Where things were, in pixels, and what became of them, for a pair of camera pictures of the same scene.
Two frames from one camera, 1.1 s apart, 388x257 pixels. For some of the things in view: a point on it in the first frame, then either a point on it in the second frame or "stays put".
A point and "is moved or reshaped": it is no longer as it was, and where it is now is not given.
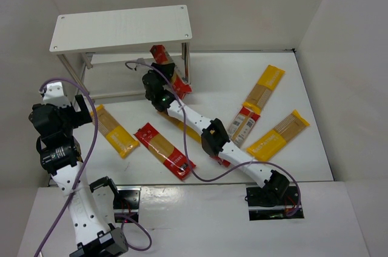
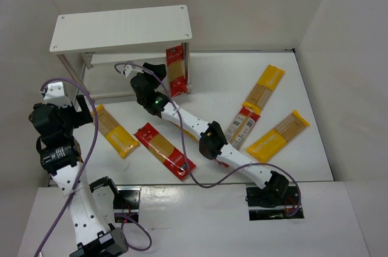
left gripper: x=80 y=111 stays put
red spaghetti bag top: x=180 y=84 is moved or reshaped
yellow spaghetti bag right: x=267 y=147 stays put
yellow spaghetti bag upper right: x=264 y=88 stays put
